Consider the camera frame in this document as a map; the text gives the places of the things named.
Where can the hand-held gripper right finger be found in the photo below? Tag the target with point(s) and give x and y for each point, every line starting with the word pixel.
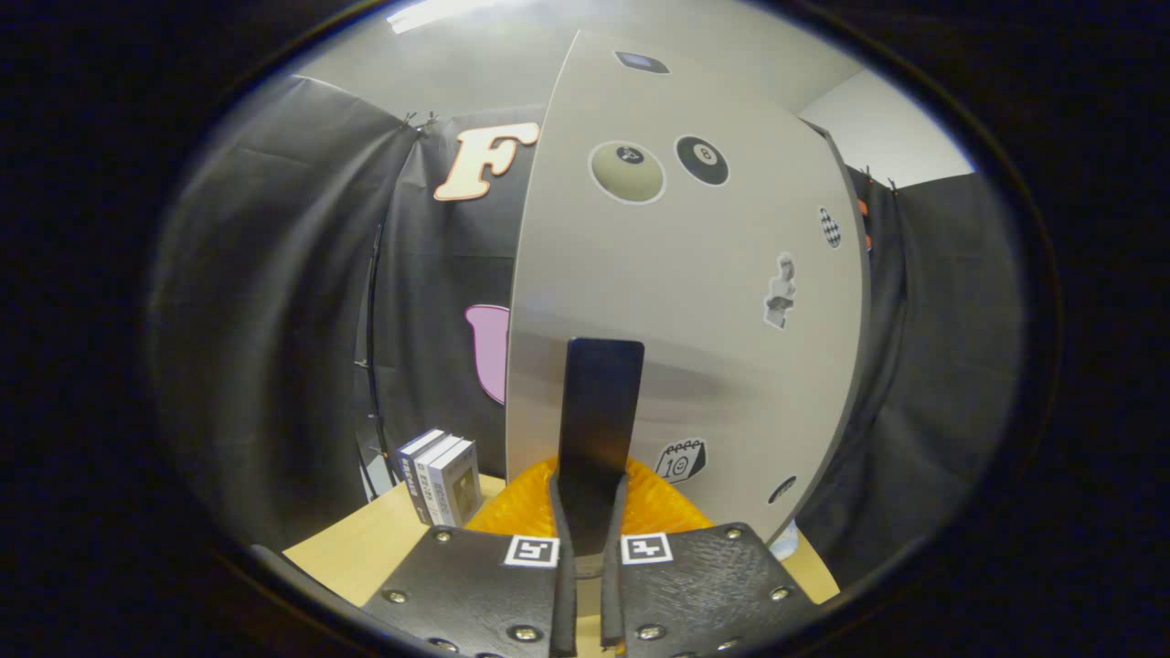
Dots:
pixel 612 594

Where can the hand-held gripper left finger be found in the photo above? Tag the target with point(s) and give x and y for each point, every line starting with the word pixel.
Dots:
pixel 564 594

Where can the white cabinet door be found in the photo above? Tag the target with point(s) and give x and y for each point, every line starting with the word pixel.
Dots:
pixel 686 366

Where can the black backdrop stand pole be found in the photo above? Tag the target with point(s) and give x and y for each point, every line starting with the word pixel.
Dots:
pixel 369 366

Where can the black backdrop cloth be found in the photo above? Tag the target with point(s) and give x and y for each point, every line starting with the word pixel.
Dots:
pixel 274 320

